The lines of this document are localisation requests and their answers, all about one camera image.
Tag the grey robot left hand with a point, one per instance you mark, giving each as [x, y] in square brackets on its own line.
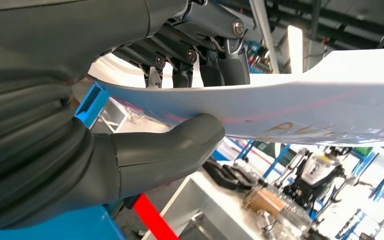
[62, 33]

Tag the red barrier belt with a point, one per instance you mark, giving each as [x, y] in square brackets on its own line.
[155, 218]

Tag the white table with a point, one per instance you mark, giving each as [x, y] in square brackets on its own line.
[205, 198]

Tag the cardboard box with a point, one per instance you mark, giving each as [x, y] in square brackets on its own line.
[261, 202]

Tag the white black humanoid robot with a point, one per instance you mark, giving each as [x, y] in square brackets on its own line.
[314, 169]

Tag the clear plastic bags pile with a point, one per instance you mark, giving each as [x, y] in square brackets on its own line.
[288, 218]

